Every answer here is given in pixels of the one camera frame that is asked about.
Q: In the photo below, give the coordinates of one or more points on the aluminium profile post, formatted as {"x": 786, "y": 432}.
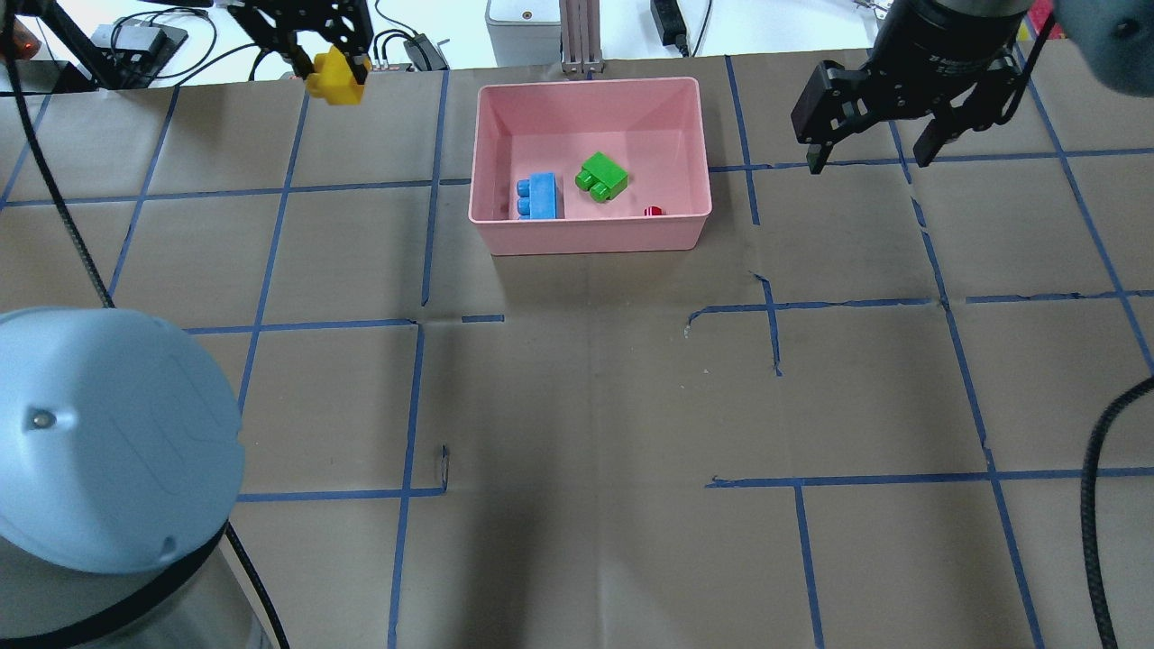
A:
{"x": 581, "y": 52}

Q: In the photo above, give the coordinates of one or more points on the green toy block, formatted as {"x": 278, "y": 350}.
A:
{"x": 601, "y": 177}

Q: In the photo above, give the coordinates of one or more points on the white square box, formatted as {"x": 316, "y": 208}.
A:
{"x": 524, "y": 33}

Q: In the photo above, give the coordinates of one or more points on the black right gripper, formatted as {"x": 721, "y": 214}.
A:
{"x": 938, "y": 41}

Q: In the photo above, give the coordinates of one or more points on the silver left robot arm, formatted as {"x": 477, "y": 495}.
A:
{"x": 314, "y": 339}

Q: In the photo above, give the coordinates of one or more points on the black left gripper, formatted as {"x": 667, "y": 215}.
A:
{"x": 317, "y": 29}

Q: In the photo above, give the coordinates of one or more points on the black power adapter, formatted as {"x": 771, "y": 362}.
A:
{"x": 670, "y": 24}

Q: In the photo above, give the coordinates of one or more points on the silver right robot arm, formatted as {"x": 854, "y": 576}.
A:
{"x": 1114, "y": 38}

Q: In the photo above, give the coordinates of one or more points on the yellow toy block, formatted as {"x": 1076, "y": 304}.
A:
{"x": 336, "y": 80}

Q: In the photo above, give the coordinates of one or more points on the pink plastic box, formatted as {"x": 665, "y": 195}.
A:
{"x": 652, "y": 127}

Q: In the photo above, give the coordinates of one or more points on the blue toy block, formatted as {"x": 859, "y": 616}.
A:
{"x": 538, "y": 196}

